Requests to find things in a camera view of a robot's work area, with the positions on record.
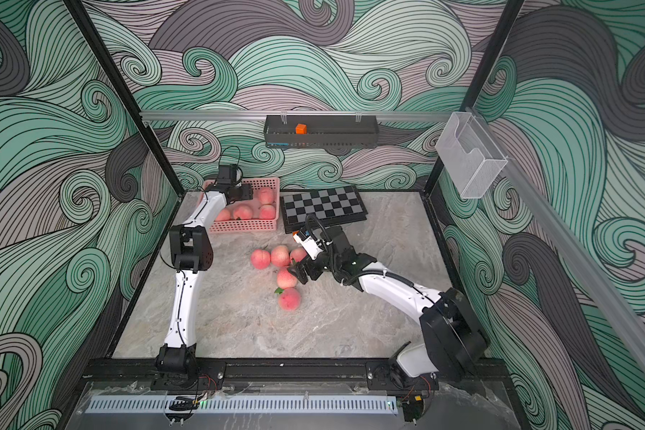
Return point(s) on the black frame post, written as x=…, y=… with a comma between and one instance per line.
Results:
x=86, y=26
x=493, y=50

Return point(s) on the aluminium wall rail back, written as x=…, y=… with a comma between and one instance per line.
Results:
x=261, y=115

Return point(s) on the black frame post left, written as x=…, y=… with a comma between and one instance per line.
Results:
x=86, y=26

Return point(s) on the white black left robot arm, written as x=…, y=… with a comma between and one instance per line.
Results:
x=191, y=256

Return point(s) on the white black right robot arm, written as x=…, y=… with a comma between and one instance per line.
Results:
x=452, y=338

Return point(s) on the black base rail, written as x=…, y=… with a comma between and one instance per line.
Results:
x=375, y=374

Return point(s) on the black folding chess board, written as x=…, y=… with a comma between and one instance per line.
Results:
x=332, y=206

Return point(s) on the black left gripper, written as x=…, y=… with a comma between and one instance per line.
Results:
x=248, y=192

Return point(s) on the peach with leaf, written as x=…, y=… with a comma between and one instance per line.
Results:
x=267, y=212
x=297, y=255

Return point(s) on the black frame post right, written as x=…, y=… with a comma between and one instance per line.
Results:
x=493, y=50

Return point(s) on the peach cracked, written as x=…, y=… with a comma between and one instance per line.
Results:
x=289, y=299

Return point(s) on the aluminium wall rail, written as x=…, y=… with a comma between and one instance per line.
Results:
x=261, y=115
x=628, y=326

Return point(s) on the white vented cable duct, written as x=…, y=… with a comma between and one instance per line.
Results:
x=247, y=404

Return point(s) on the pink perforated plastic basket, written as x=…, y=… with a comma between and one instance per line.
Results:
x=254, y=225

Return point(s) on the aluminium wall rail right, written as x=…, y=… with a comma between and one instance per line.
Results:
x=628, y=326

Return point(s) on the clear acrylic wall holder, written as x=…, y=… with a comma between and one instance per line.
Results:
x=470, y=154

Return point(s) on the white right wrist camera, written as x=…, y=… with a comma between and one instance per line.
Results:
x=314, y=247

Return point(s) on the peach with leaf back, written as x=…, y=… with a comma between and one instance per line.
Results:
x=267, y=212

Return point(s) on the peach pale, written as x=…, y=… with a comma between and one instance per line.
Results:
x=280, y=256

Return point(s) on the black wall shelf tray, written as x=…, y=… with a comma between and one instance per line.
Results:
x=323, y=132

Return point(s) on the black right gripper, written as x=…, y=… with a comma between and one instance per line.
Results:
x=305, y=268

